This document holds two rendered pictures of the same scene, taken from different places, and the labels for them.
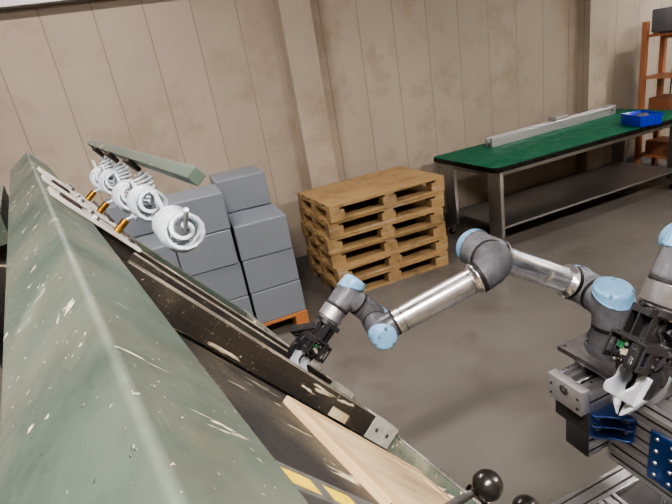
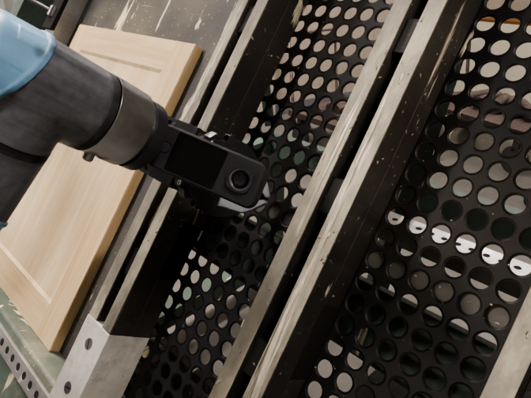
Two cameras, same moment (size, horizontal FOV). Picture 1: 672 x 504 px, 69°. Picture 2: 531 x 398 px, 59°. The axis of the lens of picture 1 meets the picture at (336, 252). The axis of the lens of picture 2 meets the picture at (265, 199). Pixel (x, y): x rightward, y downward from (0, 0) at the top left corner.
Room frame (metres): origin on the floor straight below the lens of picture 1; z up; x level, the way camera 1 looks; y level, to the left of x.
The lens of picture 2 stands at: (1.75, 0.07, 1.46)
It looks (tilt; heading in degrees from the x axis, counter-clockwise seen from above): 26 degrees down; 165
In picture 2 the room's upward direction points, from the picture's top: straight up
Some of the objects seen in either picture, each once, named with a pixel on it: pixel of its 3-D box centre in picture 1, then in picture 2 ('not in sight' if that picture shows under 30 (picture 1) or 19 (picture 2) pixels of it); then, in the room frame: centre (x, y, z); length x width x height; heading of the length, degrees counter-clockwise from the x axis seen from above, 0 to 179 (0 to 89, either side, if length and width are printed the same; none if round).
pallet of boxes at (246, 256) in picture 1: (208, 262); not in sight; (3.87, 1.08, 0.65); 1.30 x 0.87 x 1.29; 108
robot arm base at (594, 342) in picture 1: (611, 335); not in sight; (1.31, -0.82, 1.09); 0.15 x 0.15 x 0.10
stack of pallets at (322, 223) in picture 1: (371, 227); not in sight; (4.64, -0.40, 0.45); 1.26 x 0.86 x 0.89; 109
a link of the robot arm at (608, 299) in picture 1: (611, 302); not in sight; (1.31, -0.82, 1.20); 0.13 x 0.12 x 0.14; 7
